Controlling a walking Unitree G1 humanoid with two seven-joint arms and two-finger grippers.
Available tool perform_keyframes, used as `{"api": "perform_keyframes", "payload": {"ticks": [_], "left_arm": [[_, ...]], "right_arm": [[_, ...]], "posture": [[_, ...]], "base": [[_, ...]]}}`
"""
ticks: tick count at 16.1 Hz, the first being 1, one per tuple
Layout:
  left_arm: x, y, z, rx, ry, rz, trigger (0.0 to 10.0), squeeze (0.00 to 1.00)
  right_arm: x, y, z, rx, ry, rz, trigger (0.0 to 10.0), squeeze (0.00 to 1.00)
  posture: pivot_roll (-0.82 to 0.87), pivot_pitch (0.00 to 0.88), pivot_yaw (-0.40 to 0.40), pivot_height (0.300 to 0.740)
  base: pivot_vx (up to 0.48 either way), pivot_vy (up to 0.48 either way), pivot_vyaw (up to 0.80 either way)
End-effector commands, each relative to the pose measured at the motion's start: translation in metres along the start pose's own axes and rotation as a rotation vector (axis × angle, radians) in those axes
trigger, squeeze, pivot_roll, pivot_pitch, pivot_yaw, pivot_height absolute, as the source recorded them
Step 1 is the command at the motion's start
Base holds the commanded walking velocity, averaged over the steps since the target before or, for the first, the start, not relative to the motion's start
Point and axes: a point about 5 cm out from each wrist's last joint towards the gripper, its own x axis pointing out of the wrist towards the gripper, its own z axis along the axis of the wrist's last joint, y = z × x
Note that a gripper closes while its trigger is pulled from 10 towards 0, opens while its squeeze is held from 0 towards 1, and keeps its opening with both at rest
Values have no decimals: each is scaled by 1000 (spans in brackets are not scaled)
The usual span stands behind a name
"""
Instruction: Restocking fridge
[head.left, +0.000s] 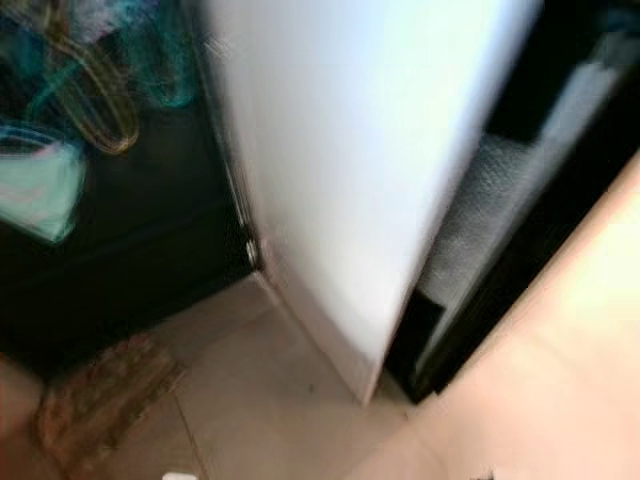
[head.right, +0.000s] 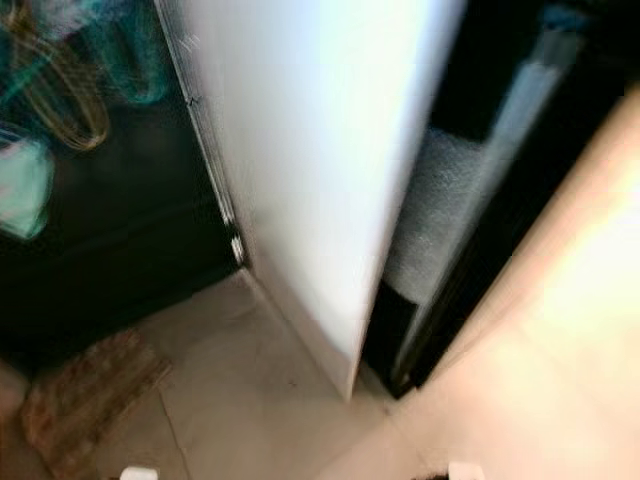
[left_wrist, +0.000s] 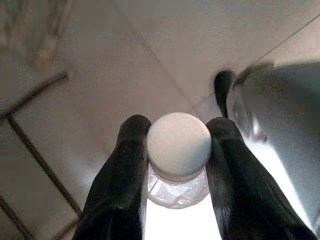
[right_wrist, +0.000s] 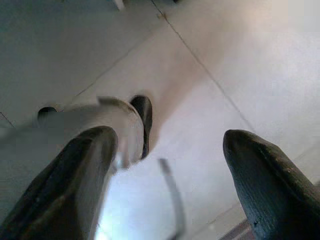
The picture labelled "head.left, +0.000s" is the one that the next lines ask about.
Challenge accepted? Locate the silver bubble wrap sheet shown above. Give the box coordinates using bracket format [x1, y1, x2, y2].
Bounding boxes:
[414, 58, 633, 313]

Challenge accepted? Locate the white fridge door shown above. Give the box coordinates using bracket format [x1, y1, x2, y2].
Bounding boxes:
[198, 0, 547, 407]

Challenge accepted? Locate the teal plastic bag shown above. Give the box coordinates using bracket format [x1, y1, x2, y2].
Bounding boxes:
[0, 123, 88, 247]

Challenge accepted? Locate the brown woven floor mat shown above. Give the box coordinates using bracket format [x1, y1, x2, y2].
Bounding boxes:
[37, 334, 187, 478]

